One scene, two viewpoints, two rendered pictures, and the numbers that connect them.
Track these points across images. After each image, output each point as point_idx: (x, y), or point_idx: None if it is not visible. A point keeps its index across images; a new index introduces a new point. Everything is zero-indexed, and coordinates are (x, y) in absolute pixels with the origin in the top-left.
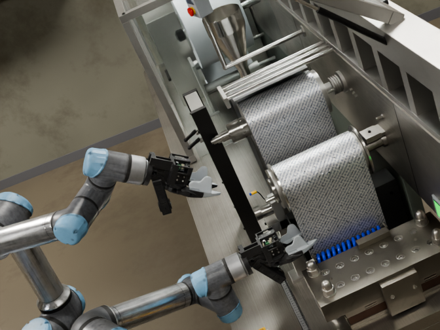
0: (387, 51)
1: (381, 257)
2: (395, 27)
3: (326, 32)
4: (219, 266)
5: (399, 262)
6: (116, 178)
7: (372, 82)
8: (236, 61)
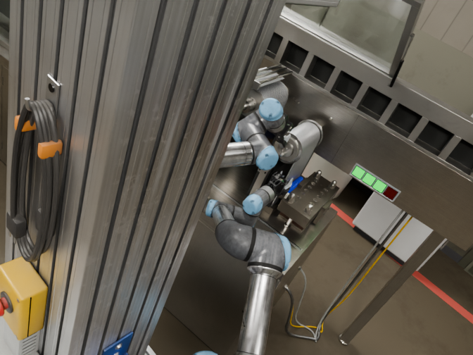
0: (388, 90)
1: (314, 193)
2: (398, 80)
3: (281, 60)
4: (265, 194)
5: (324, 196)
6: (277, 125)
7: (337, 100)
8: None
